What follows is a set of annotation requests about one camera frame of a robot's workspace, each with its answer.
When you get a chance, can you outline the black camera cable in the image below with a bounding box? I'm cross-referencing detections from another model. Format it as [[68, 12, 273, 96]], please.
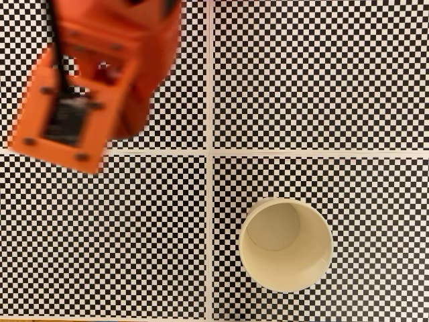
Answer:
[[46, 0, 74, 99]]

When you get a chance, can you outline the cream paper cup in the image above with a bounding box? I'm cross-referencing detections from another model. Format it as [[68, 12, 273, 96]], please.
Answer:
[[238, 197, 334, 294]]

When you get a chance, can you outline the black white checkerboard paper sheet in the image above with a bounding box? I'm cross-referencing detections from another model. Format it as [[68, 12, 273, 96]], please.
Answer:
[[0, 0, 208, 152], [0, 152, 208, 320], [210, 154, 429, 322], [210, 0, 429, 154]]

